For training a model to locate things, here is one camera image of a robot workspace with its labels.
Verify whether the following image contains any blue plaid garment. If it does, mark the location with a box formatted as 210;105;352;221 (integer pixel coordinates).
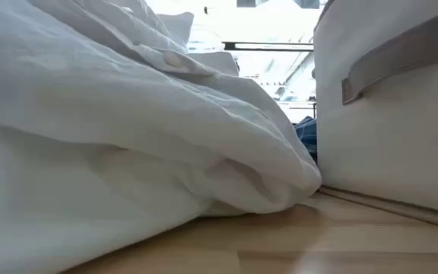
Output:
294;116;318;164

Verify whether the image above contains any cardboard box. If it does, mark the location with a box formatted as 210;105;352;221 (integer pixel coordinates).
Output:
313;0;438;232

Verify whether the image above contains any white button shirt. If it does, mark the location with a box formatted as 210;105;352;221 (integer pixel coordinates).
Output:
0;0;322;274

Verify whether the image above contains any large clear plastic bin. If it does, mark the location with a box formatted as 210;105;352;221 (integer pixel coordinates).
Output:
186;24;226;53

